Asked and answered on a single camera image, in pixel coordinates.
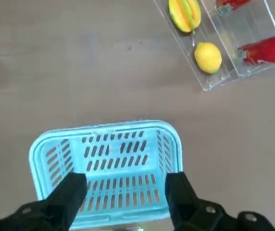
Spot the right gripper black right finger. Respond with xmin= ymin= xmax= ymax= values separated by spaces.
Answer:
xmin=164 ymin=171 xmax=275 ymax=231

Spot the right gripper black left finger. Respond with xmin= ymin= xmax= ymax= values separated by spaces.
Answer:
xmin=0 ymin=172 xmax=88 ymax=231

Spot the yellow lemon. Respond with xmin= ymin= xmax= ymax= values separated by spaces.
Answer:
xmin=194 ymin=42 xmax=223 ymax=75

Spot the red drink bottle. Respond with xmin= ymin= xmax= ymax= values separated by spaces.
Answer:
xmin=233 ymin=36 xmax=275 ymax=65
xmin=214 ymin=0 xmax=251 ymax=13

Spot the blue plastic slotted basket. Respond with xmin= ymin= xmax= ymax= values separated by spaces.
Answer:
xmin=29 ymin=119 xmax=183 ymax=231

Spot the clear acrylic tiered rack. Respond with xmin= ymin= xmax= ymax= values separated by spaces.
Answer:
xmin=153 ymin=0 xmax=275 ymax=91

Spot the yellow green starfruit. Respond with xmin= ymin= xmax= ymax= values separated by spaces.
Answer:
xmin=168 ymin=0 xmax=202 ymax=34

